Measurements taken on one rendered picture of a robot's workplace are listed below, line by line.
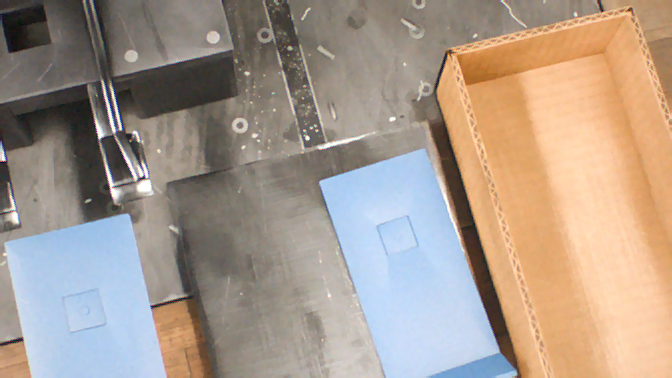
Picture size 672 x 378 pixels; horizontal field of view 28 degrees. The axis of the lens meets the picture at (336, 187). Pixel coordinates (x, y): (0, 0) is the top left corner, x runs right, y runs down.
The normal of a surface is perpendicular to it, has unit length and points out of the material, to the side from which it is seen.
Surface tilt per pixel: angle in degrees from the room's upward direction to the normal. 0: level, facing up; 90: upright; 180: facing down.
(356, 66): 0
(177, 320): 0
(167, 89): 90
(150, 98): 90
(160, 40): 0
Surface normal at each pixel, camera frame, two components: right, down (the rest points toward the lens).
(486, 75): 0.25, 0.94
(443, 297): 0.04, -0.27
